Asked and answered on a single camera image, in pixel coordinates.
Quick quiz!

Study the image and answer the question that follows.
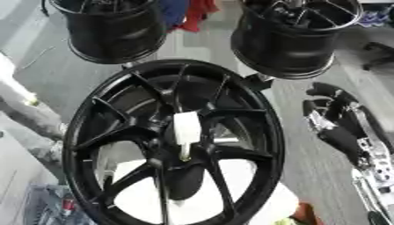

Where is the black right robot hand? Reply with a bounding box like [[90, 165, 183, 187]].
[[302, 82, 394, 167]]

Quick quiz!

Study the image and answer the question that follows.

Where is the black wheel rim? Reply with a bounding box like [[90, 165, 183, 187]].
[[229, 0, 365, 80], [47, 0, 170, 65]]

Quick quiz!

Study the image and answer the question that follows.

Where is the white pin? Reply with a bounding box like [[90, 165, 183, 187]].
[[172, 111, 203, 162]]

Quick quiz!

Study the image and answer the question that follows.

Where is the white wheel stand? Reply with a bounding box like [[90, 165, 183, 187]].
[[97, 157, 302, 225]]

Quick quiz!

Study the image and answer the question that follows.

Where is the black spoked wheel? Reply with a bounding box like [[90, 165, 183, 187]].
[[60, 59, 287, 225]]

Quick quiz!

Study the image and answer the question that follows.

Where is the orange brown object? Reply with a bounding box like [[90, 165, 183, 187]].
[[289, 201, 326, 225]]

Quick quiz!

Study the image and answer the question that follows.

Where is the black chair base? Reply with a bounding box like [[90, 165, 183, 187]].
[[361, 41, 394, 71]]

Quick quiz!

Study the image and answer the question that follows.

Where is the red cloth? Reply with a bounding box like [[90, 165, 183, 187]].
[[177, 0, 222, 33]]

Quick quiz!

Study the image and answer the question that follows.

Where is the blue cloth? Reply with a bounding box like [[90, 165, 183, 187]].
[[157, 0, 191, 29]]

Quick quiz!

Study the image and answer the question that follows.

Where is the black stand bracket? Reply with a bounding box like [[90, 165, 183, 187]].
[[238, 73, 277, 92]]

